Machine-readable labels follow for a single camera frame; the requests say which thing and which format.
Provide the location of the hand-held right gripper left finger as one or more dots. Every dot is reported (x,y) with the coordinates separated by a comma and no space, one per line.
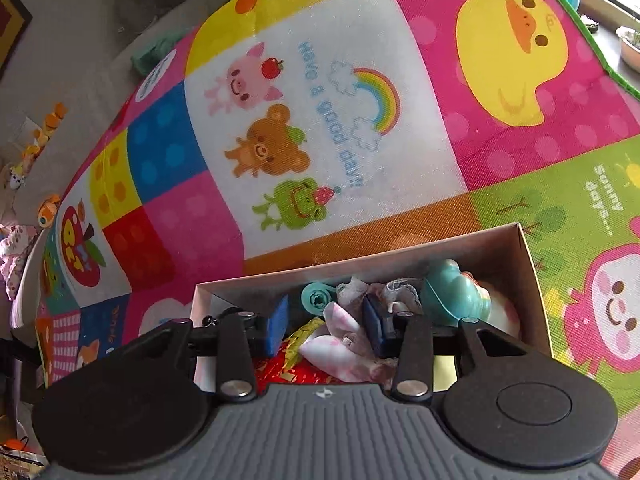
(277,324)

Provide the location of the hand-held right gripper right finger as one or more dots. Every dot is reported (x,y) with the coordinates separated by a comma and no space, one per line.
(372,329)

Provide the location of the pink patterned cloth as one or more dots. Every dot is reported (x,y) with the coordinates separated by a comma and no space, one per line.
(335,345)

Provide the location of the pink cardboard box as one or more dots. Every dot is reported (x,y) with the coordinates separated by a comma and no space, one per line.
(350,260)

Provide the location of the teal frog toy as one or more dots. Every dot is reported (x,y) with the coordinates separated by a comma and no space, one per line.
(445,292)

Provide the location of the white lace cloth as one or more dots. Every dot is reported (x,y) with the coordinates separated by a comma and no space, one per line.
(395,292)

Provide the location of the red gold foil packet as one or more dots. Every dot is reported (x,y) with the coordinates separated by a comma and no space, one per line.
(292,365)

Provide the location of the teal round plastic toy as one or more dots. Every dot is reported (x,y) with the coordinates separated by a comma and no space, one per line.
(315,299)

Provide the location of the orange fish plush toy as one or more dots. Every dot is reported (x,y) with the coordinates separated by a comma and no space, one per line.
(49,210)

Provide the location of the pink floral fabric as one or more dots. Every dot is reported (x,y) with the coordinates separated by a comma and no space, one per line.
(15,255)

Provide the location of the colourful printed play mat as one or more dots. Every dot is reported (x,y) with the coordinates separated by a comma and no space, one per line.
(400,35)

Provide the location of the green crumpled cloth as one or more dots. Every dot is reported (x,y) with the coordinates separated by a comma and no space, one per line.
(152,52)

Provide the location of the small white plush toy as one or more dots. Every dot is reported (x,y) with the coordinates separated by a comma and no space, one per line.
(14,176)

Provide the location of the row of orange plush toys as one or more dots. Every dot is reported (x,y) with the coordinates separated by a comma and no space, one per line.
(47,125)

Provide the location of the white planter with sprouts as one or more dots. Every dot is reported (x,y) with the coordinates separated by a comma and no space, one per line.
(630,47)

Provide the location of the framed wall picture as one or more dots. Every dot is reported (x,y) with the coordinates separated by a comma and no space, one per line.
(9,25)

